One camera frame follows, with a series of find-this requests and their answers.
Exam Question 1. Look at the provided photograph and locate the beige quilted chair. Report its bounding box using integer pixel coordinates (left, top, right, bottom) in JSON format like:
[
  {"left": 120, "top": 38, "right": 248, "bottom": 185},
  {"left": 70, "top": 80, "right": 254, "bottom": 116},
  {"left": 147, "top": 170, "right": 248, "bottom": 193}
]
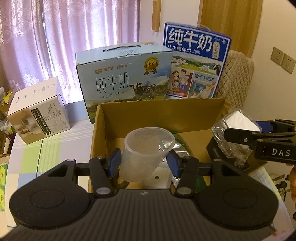
[{"left": 215, "top": 50, "right": 255, "bottom": 110}]

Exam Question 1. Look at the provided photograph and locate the wooden door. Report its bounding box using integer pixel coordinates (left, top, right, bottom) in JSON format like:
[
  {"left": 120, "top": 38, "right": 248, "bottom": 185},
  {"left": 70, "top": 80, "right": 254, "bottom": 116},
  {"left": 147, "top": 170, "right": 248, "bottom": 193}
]
[{"left": 198, "top": 0, "right": 264, "bottom": 59}]

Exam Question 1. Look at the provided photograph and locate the green ring scrubber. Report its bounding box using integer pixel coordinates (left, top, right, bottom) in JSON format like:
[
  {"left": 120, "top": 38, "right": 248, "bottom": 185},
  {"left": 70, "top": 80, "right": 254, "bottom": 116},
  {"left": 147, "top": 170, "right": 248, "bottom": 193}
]
[{"left": 114, "top": 176, "right": 130, "bottom": 189}]

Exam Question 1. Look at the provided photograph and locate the dark blue milk carton box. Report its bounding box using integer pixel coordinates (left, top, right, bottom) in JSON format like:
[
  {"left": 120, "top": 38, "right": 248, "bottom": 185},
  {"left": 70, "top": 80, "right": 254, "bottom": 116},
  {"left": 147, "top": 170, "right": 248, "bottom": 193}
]
[{"left": 163, "top": 22, "right": 232, "bottom": 99}]

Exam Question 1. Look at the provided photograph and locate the black product box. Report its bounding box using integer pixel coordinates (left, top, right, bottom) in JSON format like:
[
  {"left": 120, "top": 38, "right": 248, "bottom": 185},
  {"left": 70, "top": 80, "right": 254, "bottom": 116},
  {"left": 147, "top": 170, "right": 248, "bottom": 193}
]
[{"left": 206, "top": 136, "right": 258, "bottom": 172}]

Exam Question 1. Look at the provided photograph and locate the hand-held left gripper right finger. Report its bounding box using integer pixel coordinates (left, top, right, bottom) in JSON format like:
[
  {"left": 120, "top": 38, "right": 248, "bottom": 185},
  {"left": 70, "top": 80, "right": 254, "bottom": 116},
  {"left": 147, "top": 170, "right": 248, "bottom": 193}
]
[{"left": 167, "top": 150, "right": 254, "bottom": 198}]

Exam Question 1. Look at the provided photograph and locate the white and brown product box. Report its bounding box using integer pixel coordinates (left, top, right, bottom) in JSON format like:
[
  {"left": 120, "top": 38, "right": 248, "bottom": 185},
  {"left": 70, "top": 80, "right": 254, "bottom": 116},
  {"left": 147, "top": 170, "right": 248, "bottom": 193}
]
[{"left": 6, "top": 77, "right": 71, "bottom": 145}]

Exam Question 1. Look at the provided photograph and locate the light blue milk carton box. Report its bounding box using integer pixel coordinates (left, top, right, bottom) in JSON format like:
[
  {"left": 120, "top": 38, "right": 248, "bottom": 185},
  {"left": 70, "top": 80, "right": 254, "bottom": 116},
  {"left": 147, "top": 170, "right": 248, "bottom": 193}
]
[{"left": 75, "top": 42, "right": 174, "bottom": 125}]

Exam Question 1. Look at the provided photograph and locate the pink curtain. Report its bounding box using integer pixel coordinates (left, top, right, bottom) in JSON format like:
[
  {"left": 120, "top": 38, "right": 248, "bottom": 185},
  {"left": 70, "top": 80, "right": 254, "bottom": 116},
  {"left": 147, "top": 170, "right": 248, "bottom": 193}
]
[{"left": 0, "top": 0, "right": 162, "bottom": 112}]

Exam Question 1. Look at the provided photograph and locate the bagged white device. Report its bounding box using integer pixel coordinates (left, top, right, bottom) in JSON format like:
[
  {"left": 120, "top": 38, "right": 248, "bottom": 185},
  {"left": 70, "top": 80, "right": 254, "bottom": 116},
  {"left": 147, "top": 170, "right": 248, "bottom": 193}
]
[{"left": 210, "top": 108, "right": 261, "bottom": 166}]

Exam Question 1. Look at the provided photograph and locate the checked tablecloth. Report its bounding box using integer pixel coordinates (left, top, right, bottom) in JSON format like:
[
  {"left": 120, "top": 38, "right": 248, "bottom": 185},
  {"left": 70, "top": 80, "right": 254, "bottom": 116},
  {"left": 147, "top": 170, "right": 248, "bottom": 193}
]
[{"left": 6, "top": 101, "right": 96, "bottom": 229}]

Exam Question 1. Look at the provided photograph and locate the brown cardboard box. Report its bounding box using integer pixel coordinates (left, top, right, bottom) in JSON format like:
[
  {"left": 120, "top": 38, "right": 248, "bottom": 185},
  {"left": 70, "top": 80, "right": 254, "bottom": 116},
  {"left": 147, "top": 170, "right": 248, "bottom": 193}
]
[{"left": 89, "top": 98, "right": 232, "bottom": 194}]

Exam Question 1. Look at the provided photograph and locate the person's right hand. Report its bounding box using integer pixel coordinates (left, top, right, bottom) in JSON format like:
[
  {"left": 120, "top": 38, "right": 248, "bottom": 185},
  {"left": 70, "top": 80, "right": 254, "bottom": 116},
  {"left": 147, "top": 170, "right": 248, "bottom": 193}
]
[{"left": 289, "top": 165, "right": 296, "bottom": 221}]

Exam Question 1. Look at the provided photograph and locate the green tissue pack bundle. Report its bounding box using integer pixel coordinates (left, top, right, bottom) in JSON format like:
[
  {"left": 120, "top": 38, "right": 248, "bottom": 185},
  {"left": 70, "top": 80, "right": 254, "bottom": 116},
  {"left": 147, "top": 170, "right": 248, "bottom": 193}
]
[{"left": 0, "top": 162, "right": 9, "bottom": 209}]

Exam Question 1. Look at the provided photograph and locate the clear plastic cup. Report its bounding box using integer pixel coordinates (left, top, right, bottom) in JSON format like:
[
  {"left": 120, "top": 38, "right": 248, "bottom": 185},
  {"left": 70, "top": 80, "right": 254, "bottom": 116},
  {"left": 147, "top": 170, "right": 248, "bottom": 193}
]
[{"left": 118, "top": 127, "right": 176, "bottom": 184}]

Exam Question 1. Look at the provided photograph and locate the silver foil packet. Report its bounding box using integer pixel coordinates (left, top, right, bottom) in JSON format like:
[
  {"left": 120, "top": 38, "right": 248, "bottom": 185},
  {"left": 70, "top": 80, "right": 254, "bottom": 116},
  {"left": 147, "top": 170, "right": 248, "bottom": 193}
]
[{"left": 159, "top": 133, "right": 207, "bottom": 193}]

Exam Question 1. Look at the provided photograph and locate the beige wall socket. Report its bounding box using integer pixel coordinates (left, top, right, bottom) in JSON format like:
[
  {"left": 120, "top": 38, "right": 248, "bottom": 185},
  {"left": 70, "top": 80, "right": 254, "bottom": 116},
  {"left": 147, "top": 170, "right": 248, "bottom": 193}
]
[
  {"left": 271, "top": 46, "right": 285, "bottom": 65},
  {"left": 282, "top": 53, "right": 296, "bottom": 74}
]

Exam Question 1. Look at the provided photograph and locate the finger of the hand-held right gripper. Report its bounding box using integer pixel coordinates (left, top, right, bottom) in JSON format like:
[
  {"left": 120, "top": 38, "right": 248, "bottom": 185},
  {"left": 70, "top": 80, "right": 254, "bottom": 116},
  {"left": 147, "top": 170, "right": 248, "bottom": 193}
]
[
  {"left": 254, "top": 119, "right": 296, "bottom": 134},
  {"left": 223, "top": 128, "right": 263, "bottom": 149}
]

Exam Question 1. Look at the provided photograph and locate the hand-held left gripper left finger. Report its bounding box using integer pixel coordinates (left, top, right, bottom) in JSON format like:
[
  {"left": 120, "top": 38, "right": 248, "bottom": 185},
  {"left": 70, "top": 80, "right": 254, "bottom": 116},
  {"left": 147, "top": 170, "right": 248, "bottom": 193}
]
[{"left": 35, "top": 148, "right": 122, "bottom": 198}]

